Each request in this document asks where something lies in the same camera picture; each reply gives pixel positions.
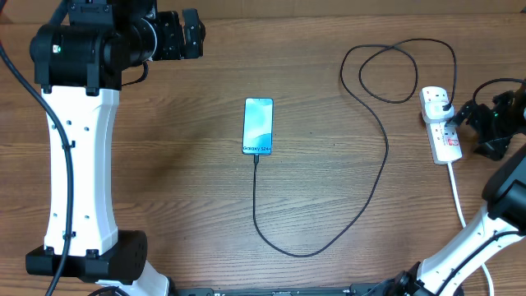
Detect black USB charging cable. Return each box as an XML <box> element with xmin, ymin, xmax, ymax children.
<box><xmin>251</xmin><ymin>37</ymin><xmax>459</xmax><ymax>259</ymax></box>

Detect smartphone with blue screen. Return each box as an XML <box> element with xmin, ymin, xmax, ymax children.
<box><xmin>242</xmin><ymin>98</ymin><xmax>274</xmax><ymax>155</ymax></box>

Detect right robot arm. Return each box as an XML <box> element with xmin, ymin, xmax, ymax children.
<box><xmin>369</xmin><ymin>81</ymin><xmax>525</xmax><ymax>295</ymax></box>

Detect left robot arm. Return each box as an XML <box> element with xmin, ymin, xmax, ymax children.
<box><xmin>25</xmin><ymin>1</ymin><xmax>205</xmax><ymax>295</ymax></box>

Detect white power strip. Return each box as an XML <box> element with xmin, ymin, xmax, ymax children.
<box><xmin>419</xmin><ymin>86</ymin><xmax>462</xmax><ymax>164</ymax></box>

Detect white USB wall charger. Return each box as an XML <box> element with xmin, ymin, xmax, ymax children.
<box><xmin>422</xmin><ymin>101</ymin><xmax>454</xmax><ymax>123</ymax></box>

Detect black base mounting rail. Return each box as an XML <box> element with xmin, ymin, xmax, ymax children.
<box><xmin>175</xmin><ymin>283</ymin><xmax>395</xmax><ymax>296</ymax></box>

